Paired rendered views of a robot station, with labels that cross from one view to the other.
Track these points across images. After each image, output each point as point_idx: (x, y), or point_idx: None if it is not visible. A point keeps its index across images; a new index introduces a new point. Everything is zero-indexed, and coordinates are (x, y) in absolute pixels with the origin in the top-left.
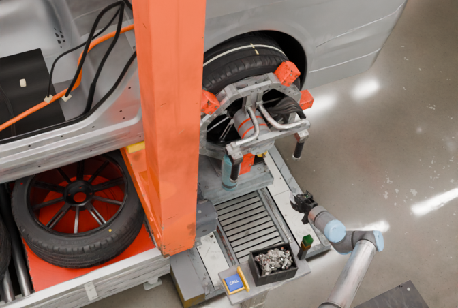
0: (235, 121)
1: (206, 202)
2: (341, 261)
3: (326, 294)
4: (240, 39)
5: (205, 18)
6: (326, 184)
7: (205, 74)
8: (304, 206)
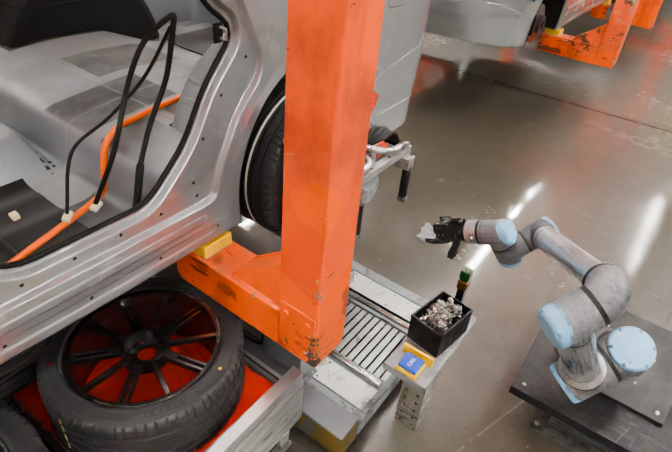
0: None
1: None
2: None
3: (475, 366)
4: None
5: (282, 19)
6: (399, 267)
7: (283, 114)
8: (450, 232)
